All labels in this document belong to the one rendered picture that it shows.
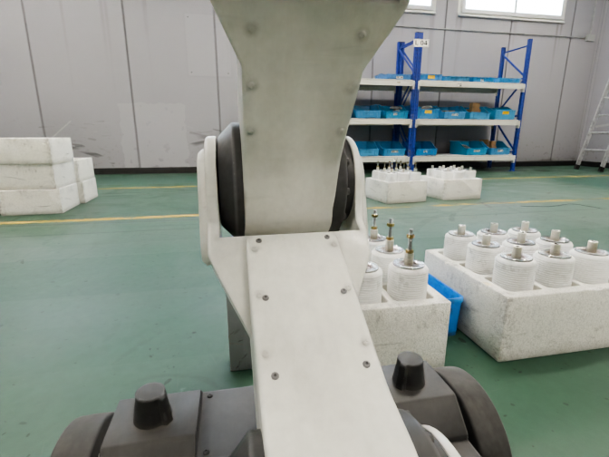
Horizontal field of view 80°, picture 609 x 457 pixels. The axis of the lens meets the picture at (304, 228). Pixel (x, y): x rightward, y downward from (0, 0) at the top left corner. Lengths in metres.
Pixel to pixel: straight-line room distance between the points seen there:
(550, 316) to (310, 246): 0.83
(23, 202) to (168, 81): 3.27
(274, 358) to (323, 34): 0.26
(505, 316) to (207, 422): 0.75
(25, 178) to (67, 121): 3.08
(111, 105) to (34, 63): 1.02
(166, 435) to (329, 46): 0.46
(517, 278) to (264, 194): 0.80
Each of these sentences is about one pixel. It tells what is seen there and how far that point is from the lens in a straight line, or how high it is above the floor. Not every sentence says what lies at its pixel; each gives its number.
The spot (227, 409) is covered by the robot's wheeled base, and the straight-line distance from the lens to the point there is 0.58.
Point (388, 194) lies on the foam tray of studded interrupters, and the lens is 3.13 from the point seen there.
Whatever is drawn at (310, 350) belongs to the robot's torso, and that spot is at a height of 0.38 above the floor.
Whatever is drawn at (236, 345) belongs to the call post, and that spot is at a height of 0.07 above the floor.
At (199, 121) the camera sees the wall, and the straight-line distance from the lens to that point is 5.90.
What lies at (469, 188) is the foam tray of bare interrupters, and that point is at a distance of 3.60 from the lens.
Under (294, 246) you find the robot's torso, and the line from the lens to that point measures 0.39.
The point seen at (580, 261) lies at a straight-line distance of 1.23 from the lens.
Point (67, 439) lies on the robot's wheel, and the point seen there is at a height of 0.20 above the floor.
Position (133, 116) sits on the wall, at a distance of 6.03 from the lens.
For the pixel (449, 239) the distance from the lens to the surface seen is 1.25.
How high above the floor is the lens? 0.56
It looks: 14 degrees down
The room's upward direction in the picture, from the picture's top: straight up
